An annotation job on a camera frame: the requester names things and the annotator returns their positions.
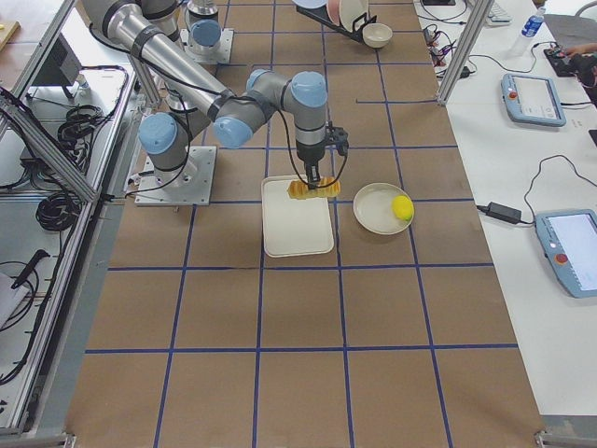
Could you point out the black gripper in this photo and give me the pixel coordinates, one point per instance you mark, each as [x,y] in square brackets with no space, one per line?
[311,158]

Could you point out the striped bread roll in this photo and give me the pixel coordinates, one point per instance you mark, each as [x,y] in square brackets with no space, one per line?
[326,187]

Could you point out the blue plate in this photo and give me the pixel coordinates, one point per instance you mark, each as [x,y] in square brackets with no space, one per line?
[310,4]

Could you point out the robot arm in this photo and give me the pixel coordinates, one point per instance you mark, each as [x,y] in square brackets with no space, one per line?
[201,19]
[148,30]

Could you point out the cream plate with lemon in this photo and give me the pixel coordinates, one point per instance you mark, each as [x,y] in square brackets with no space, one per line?
[372,208]

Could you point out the black plate rack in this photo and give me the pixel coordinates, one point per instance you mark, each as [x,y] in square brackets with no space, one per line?
[354,31]

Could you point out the cream plate in rack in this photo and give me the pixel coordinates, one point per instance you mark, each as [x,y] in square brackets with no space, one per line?
[350,10]

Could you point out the pink plate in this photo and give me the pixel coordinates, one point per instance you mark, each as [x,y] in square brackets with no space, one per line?
[333,11]

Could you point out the white rectangular tray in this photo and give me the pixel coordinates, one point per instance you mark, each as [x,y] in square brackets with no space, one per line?
[293,227]

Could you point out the yellow lemon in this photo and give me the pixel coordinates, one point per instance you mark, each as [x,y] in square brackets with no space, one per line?
[403,207]

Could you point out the cream bowl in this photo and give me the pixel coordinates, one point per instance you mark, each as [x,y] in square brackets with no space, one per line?
[377,35]

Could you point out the black power adapter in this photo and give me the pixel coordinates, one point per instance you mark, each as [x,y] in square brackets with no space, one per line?
[504,213]

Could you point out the far teach pendant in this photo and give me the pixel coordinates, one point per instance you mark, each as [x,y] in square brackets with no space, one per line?
[532,100]

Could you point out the teach pendant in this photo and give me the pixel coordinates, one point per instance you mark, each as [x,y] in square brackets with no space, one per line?
[532,100]
[568,240]

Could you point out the near teach pendant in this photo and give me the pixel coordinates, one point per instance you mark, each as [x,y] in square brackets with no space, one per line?
[568,240]

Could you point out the water bottle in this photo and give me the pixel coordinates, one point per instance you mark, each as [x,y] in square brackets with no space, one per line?
[533,24]

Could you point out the aluminium frame post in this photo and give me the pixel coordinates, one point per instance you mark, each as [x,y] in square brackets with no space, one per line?
[465,44]

